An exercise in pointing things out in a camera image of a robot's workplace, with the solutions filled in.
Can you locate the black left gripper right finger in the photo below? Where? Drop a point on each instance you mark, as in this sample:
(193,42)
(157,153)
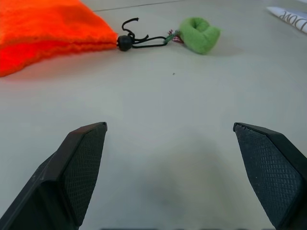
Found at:
(275,172)

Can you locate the white printed packet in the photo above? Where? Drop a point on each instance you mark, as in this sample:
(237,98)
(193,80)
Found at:
(292,19)

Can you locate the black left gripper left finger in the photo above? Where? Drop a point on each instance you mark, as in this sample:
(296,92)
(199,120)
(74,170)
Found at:
(60,182)

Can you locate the small green object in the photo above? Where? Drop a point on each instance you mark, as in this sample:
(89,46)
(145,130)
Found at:
(201,38)

